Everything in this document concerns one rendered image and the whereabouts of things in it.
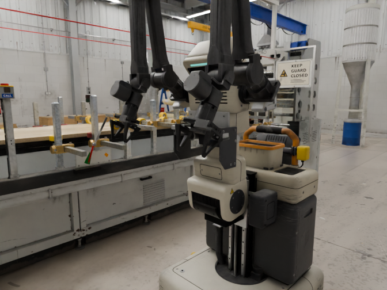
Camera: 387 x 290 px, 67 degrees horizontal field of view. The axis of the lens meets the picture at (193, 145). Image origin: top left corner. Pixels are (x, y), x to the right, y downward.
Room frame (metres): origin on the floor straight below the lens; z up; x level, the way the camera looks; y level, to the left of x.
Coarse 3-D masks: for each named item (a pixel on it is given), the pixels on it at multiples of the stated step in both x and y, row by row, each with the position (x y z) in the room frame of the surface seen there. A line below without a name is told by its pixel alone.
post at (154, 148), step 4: (152, 100) 2.33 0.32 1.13; (152, 104) 2.32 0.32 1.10; (152, 108) 2.32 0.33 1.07; (152, 112) 2.32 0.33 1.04; (152, 116) 2.33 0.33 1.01; (152, 120) 2.33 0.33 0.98; (156, 120) 2.34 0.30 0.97; (156, 128) 2.34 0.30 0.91; (152, 132) 2.33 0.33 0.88; (156, 132) 2.34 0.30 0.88; (152, 136) 2.33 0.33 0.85; (156, 136) 2.34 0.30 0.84; (152, 140) 2.33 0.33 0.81; (156, 140) 2.34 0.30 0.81; (152, 144) 2.33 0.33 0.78; (156, 144) 2.34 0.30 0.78; (152, 148) 2.33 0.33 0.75; (156, 148) 2.34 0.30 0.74
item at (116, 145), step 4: (104, 140) 2.00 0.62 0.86; (104, 144) 1.96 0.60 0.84; (108, 144) 1.92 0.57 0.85; (112, 144) 1.88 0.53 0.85; (116, 144) 1.85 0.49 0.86; (120, 144) 1.83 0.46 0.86; (124, 144) 1.83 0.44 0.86; (116, 148) 1.85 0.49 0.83; (120, 148) 1.81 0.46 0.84; (124, 148) 1.81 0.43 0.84
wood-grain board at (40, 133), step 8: (16, 128) 2.42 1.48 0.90; (24, 128) 2.42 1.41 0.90; (32, 128) 2.42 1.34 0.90; (40, 128) 2.42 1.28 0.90; (48, 128) 2.42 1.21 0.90; (64, 128) 2.42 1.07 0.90; (72, 128) 2.42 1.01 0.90; (80, 128) 2.42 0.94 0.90; (88, 128) 2.42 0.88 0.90; (104, 128) 2.42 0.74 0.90; (160, 128) 2.63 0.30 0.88; (0, 136) 1.92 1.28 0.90; (16, 136) 1.92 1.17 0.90; (24, 136) 1.92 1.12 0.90; (32, 136) 1.92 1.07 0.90; (40, 136) 1.92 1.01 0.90; (48, 136) 1.95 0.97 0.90; (64, 136) 2.02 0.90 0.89; (72, 136) 2.06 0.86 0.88; (80, 136) 2.10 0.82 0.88; (0, 144) 1.75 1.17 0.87
